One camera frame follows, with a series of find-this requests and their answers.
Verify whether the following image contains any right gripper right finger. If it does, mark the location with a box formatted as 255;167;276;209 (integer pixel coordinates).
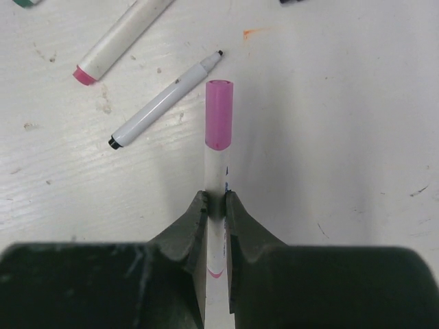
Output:
225;192;438;328

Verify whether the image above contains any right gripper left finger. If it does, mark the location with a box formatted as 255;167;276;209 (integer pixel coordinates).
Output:
1;191;207;328

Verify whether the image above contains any magenta cap marker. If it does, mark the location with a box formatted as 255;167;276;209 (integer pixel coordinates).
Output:
204;80;234;279

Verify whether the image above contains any pink cap marker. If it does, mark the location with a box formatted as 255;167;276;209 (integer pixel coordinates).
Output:
73;0;173;86

